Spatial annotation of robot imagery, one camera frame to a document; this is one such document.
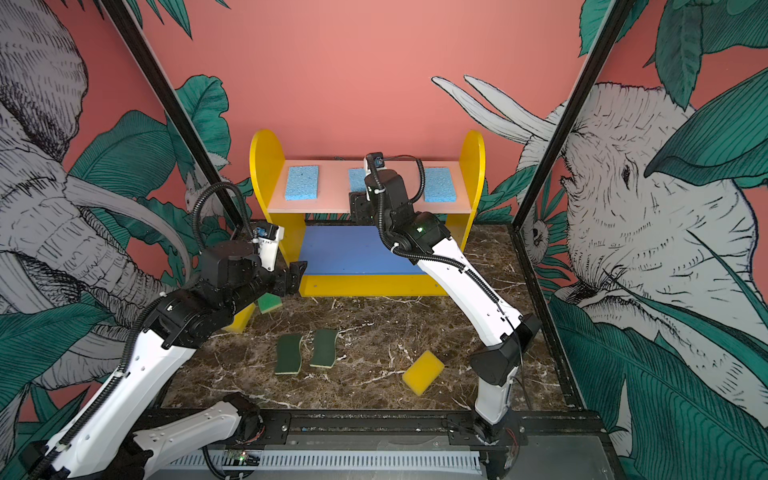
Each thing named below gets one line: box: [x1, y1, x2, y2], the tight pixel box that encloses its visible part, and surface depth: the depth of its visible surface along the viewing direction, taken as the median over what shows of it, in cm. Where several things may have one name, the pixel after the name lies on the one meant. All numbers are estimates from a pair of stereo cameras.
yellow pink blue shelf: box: [249, 130, 487, 297], surface depth 73 cm
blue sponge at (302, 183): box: [284, 165, 319, 201], surface depth 73 cm
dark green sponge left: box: [274, 333, 303, 375], surface depth 88 cm
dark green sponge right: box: [309, 329, 338, 369], surface depth 90 cm
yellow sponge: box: [402, 350, 445, 397], surface depth 85 cm
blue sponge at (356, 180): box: [348, 168, 367, 193], surface depth 75 cm
